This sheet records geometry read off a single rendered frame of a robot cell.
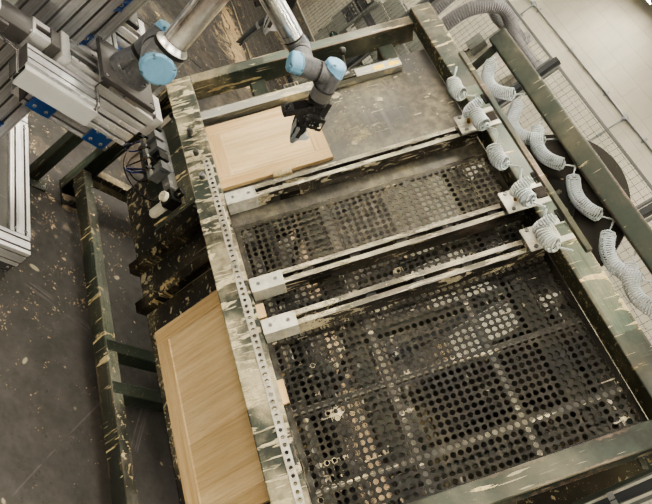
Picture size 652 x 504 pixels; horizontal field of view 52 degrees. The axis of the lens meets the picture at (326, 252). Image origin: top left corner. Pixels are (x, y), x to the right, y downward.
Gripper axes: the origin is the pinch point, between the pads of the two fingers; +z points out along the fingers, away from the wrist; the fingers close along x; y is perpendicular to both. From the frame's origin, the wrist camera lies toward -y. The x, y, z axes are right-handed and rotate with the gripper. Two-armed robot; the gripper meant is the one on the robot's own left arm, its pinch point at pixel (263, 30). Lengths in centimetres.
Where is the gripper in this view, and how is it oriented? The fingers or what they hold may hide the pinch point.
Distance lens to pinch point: 299.7
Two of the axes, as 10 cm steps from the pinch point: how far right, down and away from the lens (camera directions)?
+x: -2.3, -7.6, 6.0
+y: 8.8, 1.0, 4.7
